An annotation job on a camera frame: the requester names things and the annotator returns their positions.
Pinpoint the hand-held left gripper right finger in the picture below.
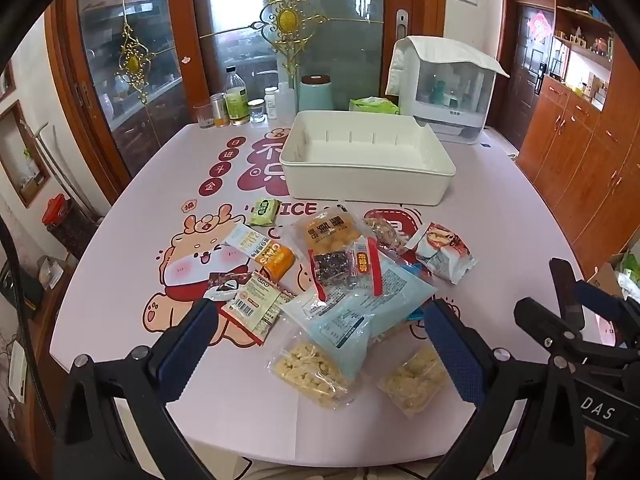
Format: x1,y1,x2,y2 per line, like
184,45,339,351
423,298,587,480

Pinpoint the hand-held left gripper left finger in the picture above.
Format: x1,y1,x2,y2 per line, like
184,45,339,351
52,298,221,480

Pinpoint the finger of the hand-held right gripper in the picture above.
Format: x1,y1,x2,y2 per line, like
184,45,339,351
574,282,640,347
549,258,586,334

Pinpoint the red edged snack packet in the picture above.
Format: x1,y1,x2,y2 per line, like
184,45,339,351
219,272,296,347

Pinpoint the light blue snack packet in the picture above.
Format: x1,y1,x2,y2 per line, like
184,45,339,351
280,250,438,383

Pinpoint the dark snack packet red label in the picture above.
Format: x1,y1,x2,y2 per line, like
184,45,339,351
309,247,363,288

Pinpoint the clear fried snack packet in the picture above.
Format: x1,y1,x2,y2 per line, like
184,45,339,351
290,210,376,261

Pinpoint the white plastic bin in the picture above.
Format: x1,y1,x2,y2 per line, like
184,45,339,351
279,110,457,207

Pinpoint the cardboard box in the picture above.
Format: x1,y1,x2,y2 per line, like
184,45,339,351
582,250,640,301

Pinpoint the clear popcorn packet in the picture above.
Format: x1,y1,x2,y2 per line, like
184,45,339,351
265,332,353,411
377,345,448,417

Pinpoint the brown candy wrapper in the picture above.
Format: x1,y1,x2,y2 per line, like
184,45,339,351
204,271,253,302

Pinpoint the white red snack packet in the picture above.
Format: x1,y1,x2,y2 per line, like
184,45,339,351
405,222,477,286

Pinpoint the red striped sausage stick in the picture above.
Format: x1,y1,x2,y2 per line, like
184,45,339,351
352,237,383,298

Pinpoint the white yellow sachet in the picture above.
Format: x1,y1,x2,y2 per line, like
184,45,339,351
223,223,273,261

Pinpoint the orange snack packet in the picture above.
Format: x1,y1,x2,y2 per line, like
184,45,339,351
252,241,297,279

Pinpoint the clear nut packet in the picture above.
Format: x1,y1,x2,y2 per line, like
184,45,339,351
362,215,416,251

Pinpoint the small green snack packet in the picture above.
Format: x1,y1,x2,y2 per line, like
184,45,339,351
246,196,281,227

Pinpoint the red lidded container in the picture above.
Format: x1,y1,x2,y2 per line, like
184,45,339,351
41,194,68,226

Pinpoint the white cup storage cabinet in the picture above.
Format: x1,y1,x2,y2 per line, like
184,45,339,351
397,55,496,146

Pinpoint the dark entrance door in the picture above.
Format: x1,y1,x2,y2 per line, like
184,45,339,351
510,2,555,111

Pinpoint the glass cup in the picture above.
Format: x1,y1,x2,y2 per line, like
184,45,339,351
194,102,217,130

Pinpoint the oil bottle green label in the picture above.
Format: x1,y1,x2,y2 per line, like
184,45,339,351
223,66,252,127

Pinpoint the green tissue pack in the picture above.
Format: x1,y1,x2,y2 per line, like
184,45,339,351
348,96,402,116

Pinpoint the white plastic bottle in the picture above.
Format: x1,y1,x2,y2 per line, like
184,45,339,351
276,81,298,123

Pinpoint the white cloth cover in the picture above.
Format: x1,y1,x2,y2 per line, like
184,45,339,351
385,35,511,98

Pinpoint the mint canister brown lid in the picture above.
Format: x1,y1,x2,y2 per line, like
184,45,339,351
298,75,334,112

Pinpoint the glass sliding door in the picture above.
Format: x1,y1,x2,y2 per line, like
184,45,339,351
55,0,201,181
190,0,446,126

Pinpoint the wooden wall cabinet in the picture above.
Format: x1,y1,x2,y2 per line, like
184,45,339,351
517,0,640,271

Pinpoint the wooden wall niche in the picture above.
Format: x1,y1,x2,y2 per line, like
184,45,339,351
0,100,51,208

